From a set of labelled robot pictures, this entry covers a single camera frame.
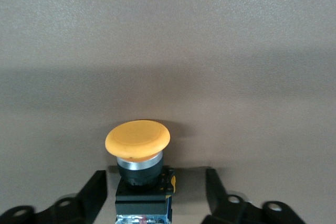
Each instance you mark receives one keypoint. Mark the yellow push button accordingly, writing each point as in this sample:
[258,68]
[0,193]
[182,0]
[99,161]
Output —
[136,137]

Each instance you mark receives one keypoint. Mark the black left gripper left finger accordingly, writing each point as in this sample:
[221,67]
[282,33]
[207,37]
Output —
[92,200]

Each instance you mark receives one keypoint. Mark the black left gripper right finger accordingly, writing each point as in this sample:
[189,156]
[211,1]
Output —
[223,208]

